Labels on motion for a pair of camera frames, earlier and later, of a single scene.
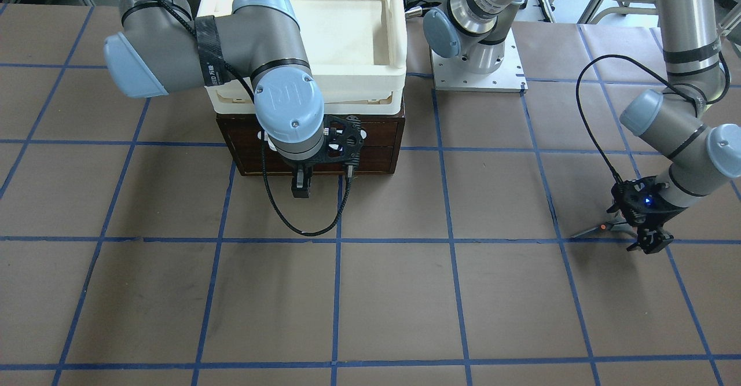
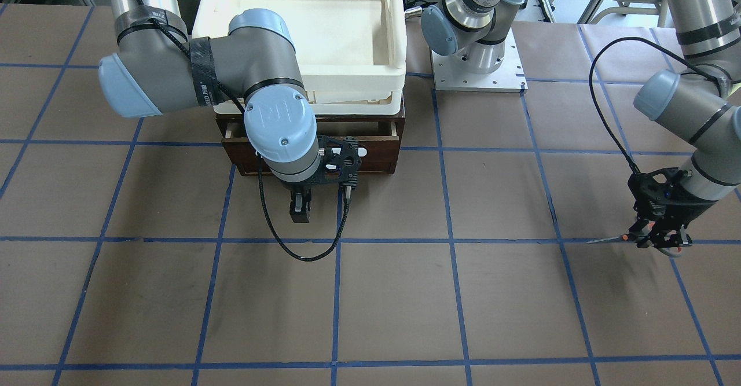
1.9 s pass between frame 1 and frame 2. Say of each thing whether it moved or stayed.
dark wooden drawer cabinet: stayed
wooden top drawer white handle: moved
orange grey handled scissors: moved
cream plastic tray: stayed
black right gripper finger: moved
